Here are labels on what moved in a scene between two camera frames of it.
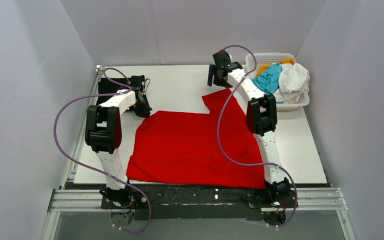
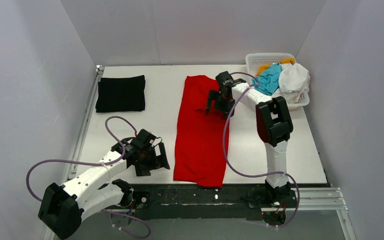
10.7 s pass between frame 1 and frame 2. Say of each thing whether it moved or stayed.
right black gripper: moved
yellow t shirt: stayed
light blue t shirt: stayed
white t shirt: stayed
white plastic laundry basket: stayed
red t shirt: moved
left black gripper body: moved
